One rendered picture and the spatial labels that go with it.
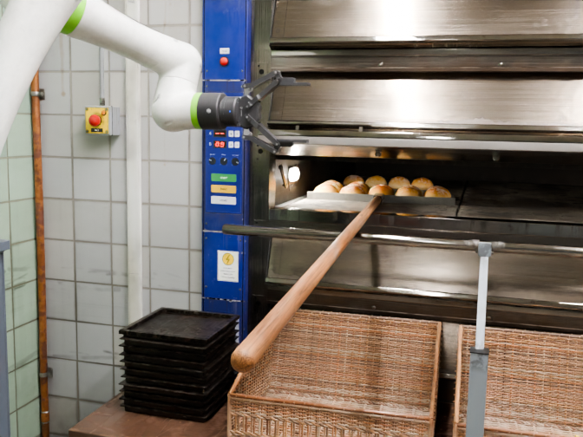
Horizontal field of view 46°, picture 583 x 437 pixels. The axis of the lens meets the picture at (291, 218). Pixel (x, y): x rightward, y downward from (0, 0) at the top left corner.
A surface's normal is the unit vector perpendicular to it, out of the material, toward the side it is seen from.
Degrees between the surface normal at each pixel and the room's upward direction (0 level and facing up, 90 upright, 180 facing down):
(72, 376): 90
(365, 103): 70
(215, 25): 90
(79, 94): 90
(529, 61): 90
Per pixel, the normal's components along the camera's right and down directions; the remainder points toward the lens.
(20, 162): 0.96, 0.06
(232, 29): -0.27, 0.13
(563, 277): -0.25, -0.22
